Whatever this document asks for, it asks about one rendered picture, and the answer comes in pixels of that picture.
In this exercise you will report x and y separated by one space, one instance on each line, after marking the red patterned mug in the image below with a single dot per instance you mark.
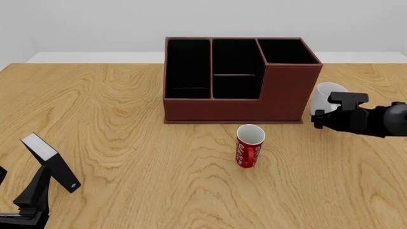
246 152

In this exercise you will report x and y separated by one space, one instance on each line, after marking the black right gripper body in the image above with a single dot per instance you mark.
318 119

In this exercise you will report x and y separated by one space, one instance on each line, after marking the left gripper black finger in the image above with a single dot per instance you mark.
33 190
2 175

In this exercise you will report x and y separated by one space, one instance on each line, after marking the white mug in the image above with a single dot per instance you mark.
322 95

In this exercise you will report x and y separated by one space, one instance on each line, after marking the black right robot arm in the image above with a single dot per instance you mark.
375 119

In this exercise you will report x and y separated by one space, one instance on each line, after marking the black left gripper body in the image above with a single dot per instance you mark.
22 218

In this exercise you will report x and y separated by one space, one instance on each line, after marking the red-brown desk caddy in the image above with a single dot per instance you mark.
283 95

